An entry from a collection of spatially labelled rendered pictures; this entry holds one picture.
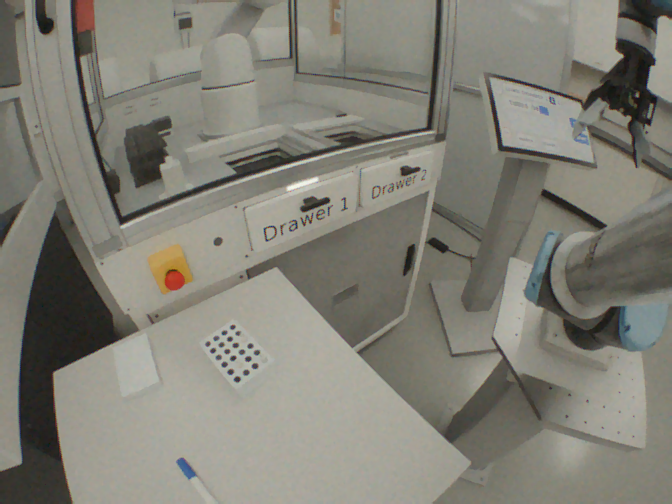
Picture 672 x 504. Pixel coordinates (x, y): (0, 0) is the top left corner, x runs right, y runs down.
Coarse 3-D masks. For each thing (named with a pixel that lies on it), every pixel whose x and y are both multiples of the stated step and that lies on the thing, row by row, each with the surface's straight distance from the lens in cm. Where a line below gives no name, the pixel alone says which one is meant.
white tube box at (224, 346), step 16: (208, 336) 58; (224, 336) 57; (208, 352) 56; (224, 352) 55; (240, 352) 55; (256, 352) 54; (224, 368) 53; (256, 368) 54; (272, 368) 53; (240, 384) 51; (256, 384) 53
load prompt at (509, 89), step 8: (504, 88) 118; (512, 88) 120; (520, 88) 123; (520, 96) 121; (528, 96) 124; (536, 96) 127; (544, 96) 130; (552, 96) 133; (552, 104) 131; (560, 104) 134
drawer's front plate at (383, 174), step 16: (400, 160) 86; (416, 160) 91; (432, 160) 98; (368, 176) 78; (384, 176) 83; (400, 176) 88; (416, 176) 94; (368, 192) 80; (384, 192) 85; (400, 192) 91
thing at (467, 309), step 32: (512, 160) 129; (512, 192) 130; (512, 224) 138; (480, 256) 152; (512, 256) 151; (448, 288) 178; (480, 288) 158; (448, 320) 163; (480, 320) 168; (480, 352) 160
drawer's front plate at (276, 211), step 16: (352, 176) 74; (304, 192) 67; (320, 192) 70; (336, 192) 73; (352, 192) 76; (256, 208) 63; (272, 208) 64; (288, 208) 66; (320, 208) 72; (336, 208) 75; (352, 208) 79; (256, 224) 64; (272, 224) 66; (288, 224) 68; (320, 224) 74; (256, 240) 66; (272, 240) 68
